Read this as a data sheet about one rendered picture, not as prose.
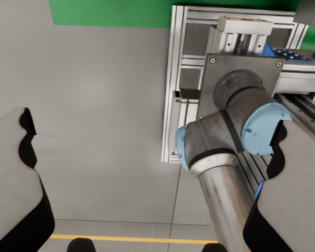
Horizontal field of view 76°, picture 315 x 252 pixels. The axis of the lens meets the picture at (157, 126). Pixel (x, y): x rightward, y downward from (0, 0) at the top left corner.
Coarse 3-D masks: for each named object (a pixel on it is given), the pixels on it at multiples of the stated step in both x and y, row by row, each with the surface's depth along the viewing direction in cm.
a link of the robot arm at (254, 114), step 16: (240, 96) 50; (256, 96) 47; (224, 112) 48; (240, 112) 46; (256, 112) 43; (272, 112) 42; (240, 128) 45; (256, 128) 42; (272, 128) 43; (240, 144) 46; (256, 144) 45
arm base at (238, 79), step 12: (228, 72) 59; (240, 72) 57; (252, 72) 57; (216, 84) 61; (228, 84) 58; (240, 84) 54; (252, 84) 53; (216, 96) 60; (228, 96) 55; (216, 108) 64
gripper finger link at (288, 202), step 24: (288, 120) 10; (288, 144) 8; (312, 144) 8; (288, 168) 7; (312, 168) 7; (264, 192) 6; (288, 192) 6; (312, 192) 6; (264, 216) 6; (288, 216) 6; (312, 216) 6; (264, 240) 6; (288, 240) 5; (312, 240) 5
